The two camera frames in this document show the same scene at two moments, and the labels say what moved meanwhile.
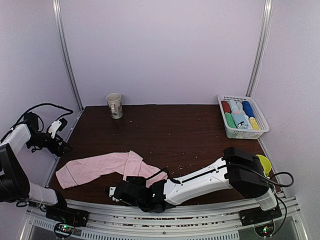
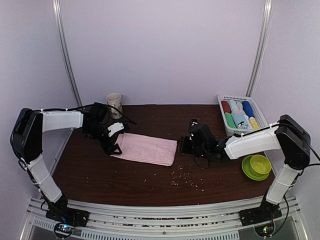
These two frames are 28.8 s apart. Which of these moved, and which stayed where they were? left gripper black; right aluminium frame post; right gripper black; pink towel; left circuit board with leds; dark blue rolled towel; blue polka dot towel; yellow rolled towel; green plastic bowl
Moved: left gripper black; right gripper black; pink towel
Stayed: yellow rolled towel; green plastic bowl; dark blue rolled towel; right aluminium frame post; left circuit board with leds; blue polka dot towel
